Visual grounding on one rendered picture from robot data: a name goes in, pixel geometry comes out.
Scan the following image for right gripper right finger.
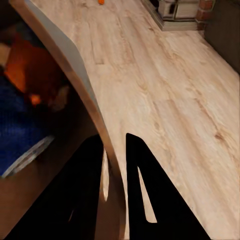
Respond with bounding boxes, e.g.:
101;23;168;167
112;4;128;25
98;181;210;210
126;133;211;240

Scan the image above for trash can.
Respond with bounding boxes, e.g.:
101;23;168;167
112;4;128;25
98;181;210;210
0;0;127;240

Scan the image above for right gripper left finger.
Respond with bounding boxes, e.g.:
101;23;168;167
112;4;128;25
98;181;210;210
4;134;104;240

